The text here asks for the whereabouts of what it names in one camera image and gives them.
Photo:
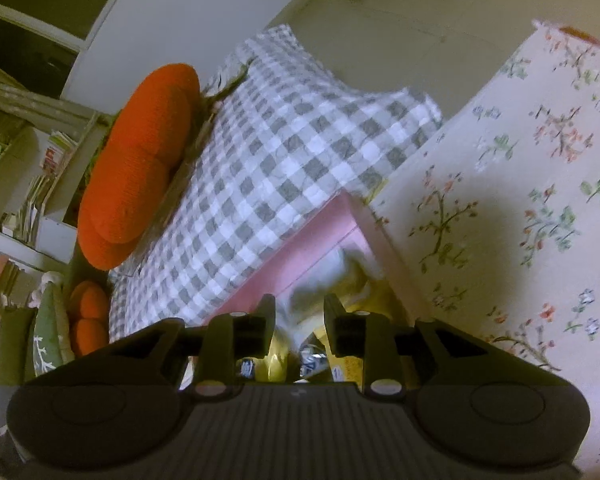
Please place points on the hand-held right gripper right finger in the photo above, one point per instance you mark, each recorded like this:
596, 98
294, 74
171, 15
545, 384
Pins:
336, 326

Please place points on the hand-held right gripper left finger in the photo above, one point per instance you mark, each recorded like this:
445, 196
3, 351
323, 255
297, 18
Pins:
264, 326

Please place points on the pink cardboard box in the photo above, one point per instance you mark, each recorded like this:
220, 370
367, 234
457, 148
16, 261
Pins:
320, 237

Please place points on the yellow snack packet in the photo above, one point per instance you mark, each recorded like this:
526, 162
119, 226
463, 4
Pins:
276, 355
352, 366

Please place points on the blue and white snack packet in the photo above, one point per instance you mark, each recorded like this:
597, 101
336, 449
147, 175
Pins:
311, 360

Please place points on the grey checkered pillow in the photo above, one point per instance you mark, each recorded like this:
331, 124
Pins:
280, 160

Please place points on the small orange pumpkin cushion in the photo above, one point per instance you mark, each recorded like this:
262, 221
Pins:
87, 310

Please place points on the large orange pumpkin cushion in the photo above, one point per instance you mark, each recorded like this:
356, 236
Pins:
135, 170

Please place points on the green cushion with white print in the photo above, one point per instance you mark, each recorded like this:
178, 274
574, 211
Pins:
47, 342

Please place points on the white plush toy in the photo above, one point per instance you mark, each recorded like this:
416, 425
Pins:
47, 287

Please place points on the floral printed cloth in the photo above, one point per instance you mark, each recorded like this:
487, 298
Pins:
530, 210

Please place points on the green sofa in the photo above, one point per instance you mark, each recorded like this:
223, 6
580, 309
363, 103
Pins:
10, 360

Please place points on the white bookshelf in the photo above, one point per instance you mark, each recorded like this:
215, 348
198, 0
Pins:
22, 165

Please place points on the window with white frame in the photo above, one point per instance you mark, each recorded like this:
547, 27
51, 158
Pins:
30, 17

